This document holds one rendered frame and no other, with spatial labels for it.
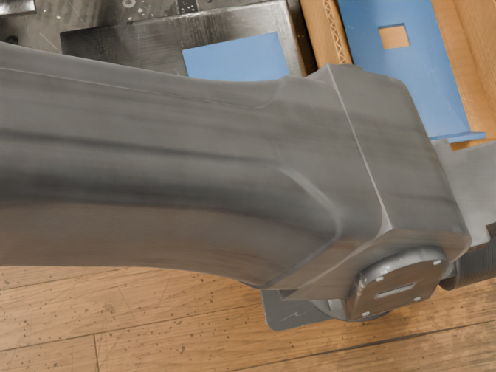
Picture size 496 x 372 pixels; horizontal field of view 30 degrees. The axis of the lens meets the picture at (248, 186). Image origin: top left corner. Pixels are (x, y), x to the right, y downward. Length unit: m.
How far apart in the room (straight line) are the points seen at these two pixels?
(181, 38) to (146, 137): 0.43
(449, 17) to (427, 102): 0.08
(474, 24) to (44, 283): 0.36
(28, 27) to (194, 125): 0.47
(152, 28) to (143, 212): 0.44
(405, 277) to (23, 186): 0.16
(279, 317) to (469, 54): 0.29
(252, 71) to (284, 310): 0.21
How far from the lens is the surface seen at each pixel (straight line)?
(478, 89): 0.70
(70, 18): 0.73
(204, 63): 0.67
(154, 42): 0.68
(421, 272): 0.34
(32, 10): 0.63
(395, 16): 0.72
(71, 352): 0.61
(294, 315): 0.51
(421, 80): 0.69
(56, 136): 0.24
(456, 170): 0.40
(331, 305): 0.40
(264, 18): 0.69
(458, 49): 0.72
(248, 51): 0.67
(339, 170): 0.30
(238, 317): 0.61
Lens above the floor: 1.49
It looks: 65 degrees down
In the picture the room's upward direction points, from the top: 2 degrees clockwise
